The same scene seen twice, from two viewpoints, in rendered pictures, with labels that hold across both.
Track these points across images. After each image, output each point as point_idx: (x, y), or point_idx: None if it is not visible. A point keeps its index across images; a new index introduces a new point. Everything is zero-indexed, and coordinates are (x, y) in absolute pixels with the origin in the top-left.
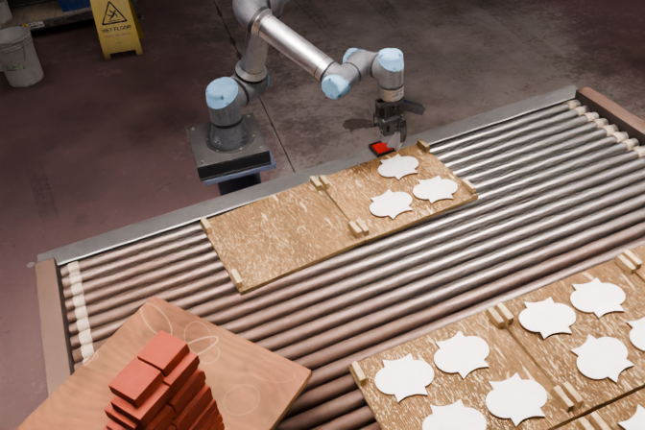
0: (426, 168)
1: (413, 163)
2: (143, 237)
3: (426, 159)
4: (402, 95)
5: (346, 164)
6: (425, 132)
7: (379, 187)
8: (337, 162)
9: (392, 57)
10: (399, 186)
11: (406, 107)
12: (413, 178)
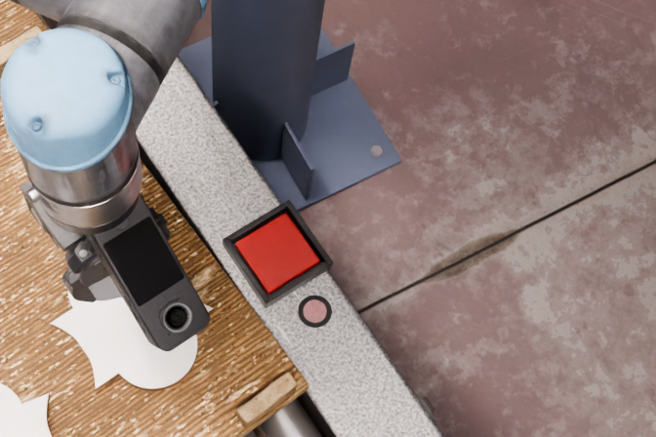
0: (137, 422)
1: (149, 369)
2: None
3: (192, 419)
4: (64, 220)
5: (180, 139)
6: (408, 408)
7: (16, 263)
8: (190, 110)
9: (12, 88)
10: (21, 333)
11: (103, 262)
12: (75, 377)
